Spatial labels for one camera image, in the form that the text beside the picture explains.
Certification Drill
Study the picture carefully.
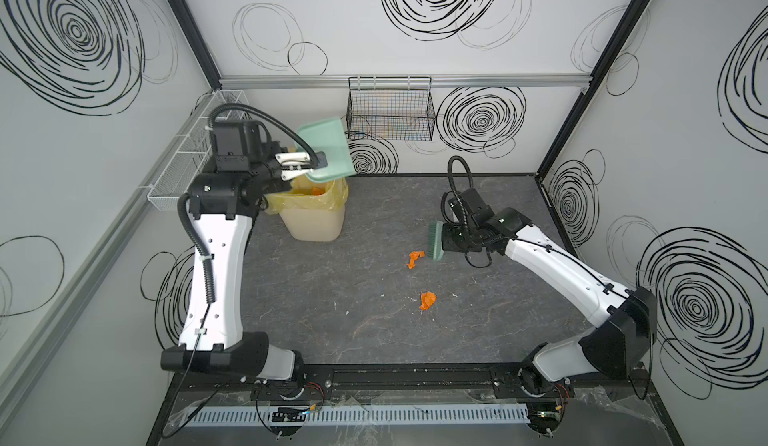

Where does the green plastic dustpan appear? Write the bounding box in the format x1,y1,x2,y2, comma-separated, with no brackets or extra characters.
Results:
297,117,356,183

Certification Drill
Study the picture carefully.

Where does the white wire shelf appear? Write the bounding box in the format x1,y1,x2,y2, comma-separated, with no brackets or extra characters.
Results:
147,90,248,211

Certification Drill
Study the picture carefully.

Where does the orange scrap lower right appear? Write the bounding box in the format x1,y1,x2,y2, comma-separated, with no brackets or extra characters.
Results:
419,291,437,311

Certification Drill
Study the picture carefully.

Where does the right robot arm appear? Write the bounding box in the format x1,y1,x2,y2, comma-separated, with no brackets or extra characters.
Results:
427,155,657,398

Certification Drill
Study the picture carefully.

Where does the white slotted cable duct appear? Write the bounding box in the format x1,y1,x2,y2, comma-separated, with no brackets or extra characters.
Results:
189,403,530,427

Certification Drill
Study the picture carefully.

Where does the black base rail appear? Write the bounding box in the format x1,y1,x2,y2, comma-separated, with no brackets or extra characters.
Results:
173,361,649,400

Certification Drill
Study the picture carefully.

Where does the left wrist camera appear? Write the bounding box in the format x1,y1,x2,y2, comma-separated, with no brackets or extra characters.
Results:
275,151,328,181

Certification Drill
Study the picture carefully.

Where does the black wire basket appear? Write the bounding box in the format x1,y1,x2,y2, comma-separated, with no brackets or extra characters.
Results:
345,76,437,141

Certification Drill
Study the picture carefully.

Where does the yellow bin liner bag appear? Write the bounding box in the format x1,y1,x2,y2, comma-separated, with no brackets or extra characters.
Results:
266,176,349,215

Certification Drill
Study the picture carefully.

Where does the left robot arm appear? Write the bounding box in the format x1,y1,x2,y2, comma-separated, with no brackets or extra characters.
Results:
161,102,328,382

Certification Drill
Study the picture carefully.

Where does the green hand brush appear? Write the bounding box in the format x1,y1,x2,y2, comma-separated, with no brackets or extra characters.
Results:
425,221,444,261

